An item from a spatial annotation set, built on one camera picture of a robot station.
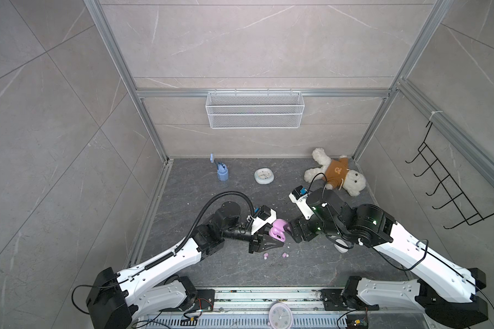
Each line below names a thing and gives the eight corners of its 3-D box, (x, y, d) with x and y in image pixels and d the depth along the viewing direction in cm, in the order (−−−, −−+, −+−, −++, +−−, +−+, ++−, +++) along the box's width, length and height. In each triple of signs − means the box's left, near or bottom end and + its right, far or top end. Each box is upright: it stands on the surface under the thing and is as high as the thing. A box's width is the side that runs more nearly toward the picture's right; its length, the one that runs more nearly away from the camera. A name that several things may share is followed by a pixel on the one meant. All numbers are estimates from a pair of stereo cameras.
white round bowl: (254, 184, 110) (254, 180, 108) (254, 171, 117) (254, 167, 114) (274, 184, 110) (274, 180, 108) (272, 171, 117) (273, 167, 114)
